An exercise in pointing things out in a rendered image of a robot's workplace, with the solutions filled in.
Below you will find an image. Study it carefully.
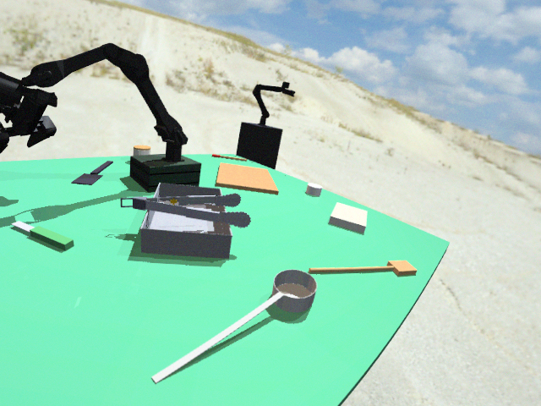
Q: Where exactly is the light brown wooden board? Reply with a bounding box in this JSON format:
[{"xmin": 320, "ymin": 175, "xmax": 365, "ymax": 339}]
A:
[{"xmin": 216, "ymin": 162, "xmax": 279, "ymax": 195}]

